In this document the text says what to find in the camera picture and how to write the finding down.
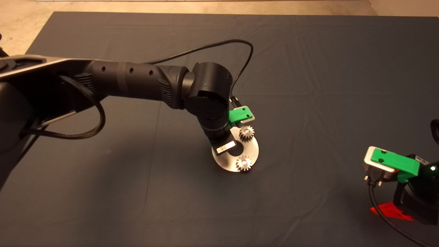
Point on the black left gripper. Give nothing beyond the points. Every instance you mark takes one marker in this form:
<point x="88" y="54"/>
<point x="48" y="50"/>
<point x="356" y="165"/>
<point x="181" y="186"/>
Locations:
<point x="219" y="137"/>

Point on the green right camera mount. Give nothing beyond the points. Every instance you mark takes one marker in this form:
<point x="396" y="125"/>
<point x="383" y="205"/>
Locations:
<point x="394" y="160"/>

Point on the small steel planetary gear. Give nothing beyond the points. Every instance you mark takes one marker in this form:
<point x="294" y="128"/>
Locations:
<point x="241" y="165"/>
<point x="244" y="135"/>

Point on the green left camera mount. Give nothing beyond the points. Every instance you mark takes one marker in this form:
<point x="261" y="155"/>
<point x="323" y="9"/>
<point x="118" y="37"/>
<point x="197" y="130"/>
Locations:
<point x="240" y="114"/>

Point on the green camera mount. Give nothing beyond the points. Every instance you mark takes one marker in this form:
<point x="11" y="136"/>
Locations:
<point x="394" y="160"/>
<point x="240" y="114"/>

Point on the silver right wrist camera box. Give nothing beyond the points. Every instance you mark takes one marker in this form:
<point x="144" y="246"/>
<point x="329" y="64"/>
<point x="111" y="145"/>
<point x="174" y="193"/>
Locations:
<point x="368" y="157"/>

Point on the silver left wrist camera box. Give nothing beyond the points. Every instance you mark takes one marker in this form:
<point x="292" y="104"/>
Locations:
<point x="248" y="120"/>

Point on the round metal carrier plate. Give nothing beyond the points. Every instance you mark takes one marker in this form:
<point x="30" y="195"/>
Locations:
<point x="252" y="151"/>

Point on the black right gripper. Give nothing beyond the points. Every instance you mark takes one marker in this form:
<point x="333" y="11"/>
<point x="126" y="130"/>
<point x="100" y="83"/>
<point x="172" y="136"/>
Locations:
<point x="422" y="199"/>

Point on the dark grey table cloth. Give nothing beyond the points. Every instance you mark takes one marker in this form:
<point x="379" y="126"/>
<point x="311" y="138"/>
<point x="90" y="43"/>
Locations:
<point x="308" y="51"/>

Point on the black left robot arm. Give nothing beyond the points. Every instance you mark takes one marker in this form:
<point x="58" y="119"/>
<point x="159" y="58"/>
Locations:
<point x="137" y="82"/>

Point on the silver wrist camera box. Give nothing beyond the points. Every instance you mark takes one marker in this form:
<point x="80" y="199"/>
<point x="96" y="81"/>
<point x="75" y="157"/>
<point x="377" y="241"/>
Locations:
<point x="368" y="157"/>
<point x="248" y="120"/>

